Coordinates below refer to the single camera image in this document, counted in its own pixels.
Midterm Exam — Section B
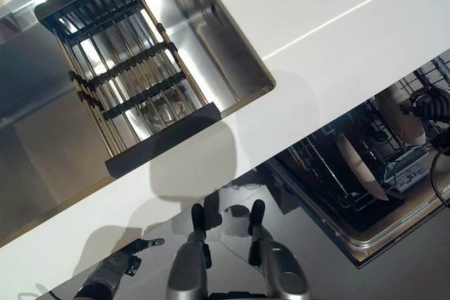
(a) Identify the black wire dishwasher rack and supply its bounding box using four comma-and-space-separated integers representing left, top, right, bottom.
280, 56, 450, 210

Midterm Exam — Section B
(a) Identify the black dish drying rack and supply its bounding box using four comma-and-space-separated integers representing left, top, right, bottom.
34, 0, 223, 178

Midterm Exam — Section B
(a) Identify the white round ceramic plate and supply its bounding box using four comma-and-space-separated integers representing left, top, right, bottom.
377, 84, 428, 147
333, 131, 390, 203

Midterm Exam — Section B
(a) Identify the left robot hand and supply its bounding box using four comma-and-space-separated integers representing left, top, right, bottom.
115, 237, 166, 277

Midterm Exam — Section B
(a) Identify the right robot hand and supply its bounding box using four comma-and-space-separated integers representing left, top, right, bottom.
398, 85, 450, 128

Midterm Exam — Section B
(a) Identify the grey dishwasher door with handle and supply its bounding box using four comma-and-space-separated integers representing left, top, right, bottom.
266, 156, 450, 268

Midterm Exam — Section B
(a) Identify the stainless steel kitchen sink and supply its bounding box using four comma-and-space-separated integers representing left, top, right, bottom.
0, 0, 278, 249

